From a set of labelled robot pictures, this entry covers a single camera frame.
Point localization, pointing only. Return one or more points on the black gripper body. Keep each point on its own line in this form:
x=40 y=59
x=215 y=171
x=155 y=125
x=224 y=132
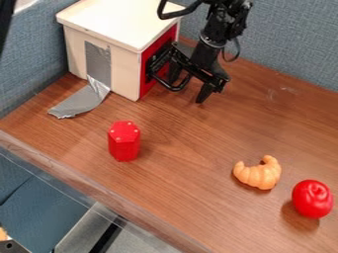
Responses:
x=207 y=64

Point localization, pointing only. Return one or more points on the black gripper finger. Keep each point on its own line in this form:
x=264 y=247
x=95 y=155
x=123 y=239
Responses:
x=205 y=93
x=174 y=72

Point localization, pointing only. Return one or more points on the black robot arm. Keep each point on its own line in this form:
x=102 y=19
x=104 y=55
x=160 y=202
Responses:
x=222 y=19

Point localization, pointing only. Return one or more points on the white cabinet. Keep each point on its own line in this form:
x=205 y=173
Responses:
x=110 y=36

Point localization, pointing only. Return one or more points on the grey tape strip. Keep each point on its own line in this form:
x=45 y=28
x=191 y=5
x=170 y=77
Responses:
x=94 y=82

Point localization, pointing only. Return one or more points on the red hexagonal block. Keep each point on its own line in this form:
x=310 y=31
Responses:
x=124 y=141

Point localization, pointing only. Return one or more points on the orange toy croissant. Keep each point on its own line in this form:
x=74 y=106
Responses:
x=259 y=174

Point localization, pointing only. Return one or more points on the red toy apple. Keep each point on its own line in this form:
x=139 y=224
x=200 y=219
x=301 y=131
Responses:
x=312 y=199

